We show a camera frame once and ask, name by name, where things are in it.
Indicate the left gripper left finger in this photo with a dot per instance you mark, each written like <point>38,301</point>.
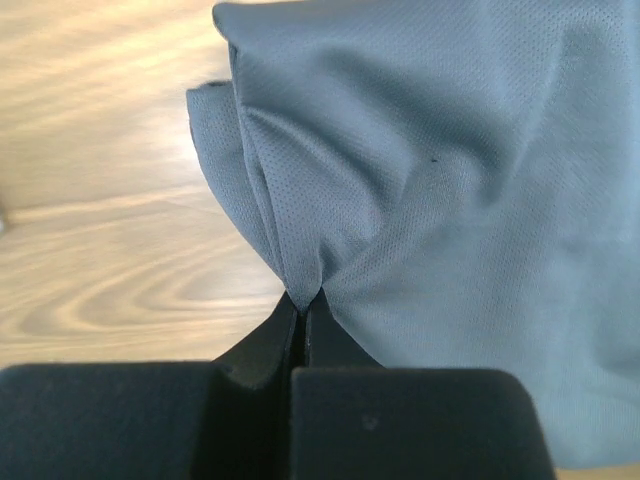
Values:
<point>219,419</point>

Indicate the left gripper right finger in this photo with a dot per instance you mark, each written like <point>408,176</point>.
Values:
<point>352,418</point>

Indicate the dark grey t-shirt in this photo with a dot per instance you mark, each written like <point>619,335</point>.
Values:
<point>459,178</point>

